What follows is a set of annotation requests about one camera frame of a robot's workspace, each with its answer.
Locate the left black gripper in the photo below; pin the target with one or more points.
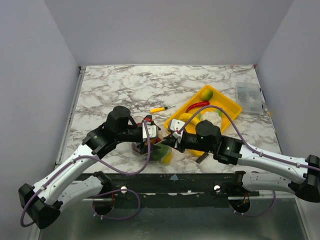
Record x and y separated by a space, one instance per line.
143 147

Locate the yellow plastic tray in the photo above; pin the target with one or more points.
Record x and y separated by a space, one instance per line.
218 99

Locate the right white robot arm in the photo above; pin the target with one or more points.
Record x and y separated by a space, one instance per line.
297 175

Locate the yellow lemon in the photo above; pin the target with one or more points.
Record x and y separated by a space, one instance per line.
166 160

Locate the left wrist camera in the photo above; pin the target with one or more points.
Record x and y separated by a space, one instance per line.
149 129

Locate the green bell pepper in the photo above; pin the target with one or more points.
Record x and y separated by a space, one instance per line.
157 155

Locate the clear plastic box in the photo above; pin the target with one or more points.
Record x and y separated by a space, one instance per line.
248 96

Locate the yellow banana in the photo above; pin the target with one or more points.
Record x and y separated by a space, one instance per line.
191 127

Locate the white cauliflower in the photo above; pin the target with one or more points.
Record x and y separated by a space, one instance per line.
215 117

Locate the red chili pepper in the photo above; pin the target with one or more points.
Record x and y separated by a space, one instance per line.
197 105

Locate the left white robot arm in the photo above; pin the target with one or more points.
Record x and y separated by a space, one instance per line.
43 201

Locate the yellow green mango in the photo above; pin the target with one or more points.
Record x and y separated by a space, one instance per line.
206 95

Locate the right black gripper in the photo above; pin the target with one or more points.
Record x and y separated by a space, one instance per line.
173 141

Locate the yellow handled screwdriver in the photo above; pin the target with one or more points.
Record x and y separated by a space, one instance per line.
160 109

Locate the black table front rail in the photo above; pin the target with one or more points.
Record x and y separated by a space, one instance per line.
172 190

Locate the clear zip top bag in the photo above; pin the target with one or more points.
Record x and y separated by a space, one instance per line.
144 147

